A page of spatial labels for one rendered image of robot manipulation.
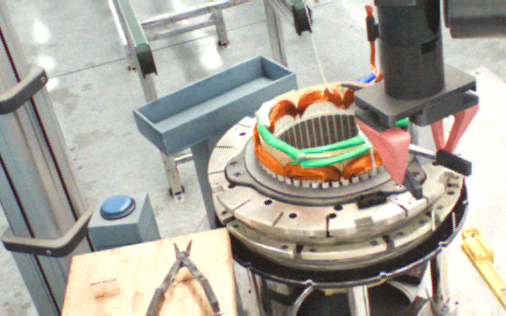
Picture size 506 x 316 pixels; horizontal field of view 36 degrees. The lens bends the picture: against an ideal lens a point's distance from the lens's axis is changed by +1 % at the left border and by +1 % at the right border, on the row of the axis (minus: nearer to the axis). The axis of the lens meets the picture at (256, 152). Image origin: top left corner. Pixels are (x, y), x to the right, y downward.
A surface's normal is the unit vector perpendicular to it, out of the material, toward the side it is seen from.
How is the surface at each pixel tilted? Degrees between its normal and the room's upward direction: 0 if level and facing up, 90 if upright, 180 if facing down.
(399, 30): 89
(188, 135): 90
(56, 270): 90
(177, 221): 0
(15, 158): 90
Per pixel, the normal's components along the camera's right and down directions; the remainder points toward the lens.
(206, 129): 0.53, 0.38
